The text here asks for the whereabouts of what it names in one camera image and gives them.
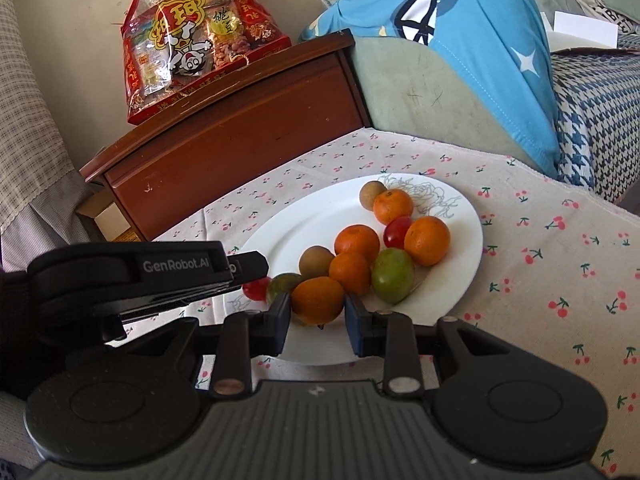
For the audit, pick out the small orange mandarin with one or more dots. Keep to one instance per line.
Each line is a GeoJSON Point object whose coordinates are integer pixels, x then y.
{"type": "Point", "coordinates": [393, 206]}

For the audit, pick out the open cardboard box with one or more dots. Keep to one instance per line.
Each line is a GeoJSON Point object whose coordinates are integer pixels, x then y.
{"type": "Point", "coordinates": [107, 220]}

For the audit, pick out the large orange mandarin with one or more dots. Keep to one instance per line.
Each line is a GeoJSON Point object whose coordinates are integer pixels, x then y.
{"type": "Point", "coordinates": [426, 241]}

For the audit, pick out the brown wooden nightstand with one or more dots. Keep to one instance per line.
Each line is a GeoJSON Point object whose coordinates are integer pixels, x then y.
{"type": "Point", "coordinates": [225, 160]}

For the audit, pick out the red snack gift bag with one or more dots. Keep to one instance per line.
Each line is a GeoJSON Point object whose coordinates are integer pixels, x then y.
{"type": "Point", "coordinates": [165, 75]}

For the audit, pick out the blue houndstooth blanket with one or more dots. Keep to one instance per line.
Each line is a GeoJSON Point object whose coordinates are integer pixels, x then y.
{"type": "Point", "coordinates": [595, 125]}

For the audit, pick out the white paper sheet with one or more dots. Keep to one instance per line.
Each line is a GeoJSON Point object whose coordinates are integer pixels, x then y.
{"type": "Point", "coordinates": [585, 30]}

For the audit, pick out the red cherry tomato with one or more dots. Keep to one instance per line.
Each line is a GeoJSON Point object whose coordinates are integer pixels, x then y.
{"type": "Point", "coordinates": [255, 290]}
{"type": "Point", "coordinates": [396, 232]}

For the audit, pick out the white round plate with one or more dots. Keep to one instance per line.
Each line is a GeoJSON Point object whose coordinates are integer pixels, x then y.
{"type": "Point", "coordinates": [300, 220]}

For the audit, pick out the green plum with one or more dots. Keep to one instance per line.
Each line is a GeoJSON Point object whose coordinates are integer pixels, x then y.
{"type": "Point", "coordinates": [282, 284]}
{"type": "Point", "coordinates": [392, 276]}

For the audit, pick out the checked cloth cover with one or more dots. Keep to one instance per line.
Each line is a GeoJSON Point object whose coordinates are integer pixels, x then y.
{"type": "Point", "coordinates": [25, 135]}

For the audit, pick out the white printed fabric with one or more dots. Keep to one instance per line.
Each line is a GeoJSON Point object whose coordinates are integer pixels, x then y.
{"type": "Point", "coordinates": [600, 7]}

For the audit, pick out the cherry print tablecloth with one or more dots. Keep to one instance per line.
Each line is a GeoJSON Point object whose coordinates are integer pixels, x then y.
{"type": "Point", "coordinates": [525, 270]}

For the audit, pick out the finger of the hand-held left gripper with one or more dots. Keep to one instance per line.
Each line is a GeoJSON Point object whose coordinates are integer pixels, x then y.
{"type": "Point", "coordinates": [100, 270]}

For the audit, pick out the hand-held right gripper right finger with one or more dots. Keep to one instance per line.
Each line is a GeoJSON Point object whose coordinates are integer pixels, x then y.
{"type": "Point", "coordinates": [354, 327]}

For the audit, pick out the blue shirt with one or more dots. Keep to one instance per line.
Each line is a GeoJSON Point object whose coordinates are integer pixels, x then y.
{"type": "Point", "coordinates": [480, 35]}

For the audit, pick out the brown kiwi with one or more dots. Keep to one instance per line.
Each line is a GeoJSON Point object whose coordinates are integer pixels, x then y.
{"type": "Point", "coordinates": [371, 193]}
{"type": "Point", "coordinates": [316, 261]}

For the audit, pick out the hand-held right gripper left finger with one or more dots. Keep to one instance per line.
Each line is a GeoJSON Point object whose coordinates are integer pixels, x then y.
{"type": "Point", "coordinates": [282, 324]}

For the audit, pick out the green sofa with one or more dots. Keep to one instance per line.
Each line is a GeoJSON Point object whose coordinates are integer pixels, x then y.
{"type": "Point", "coordinates": [415, 90]}

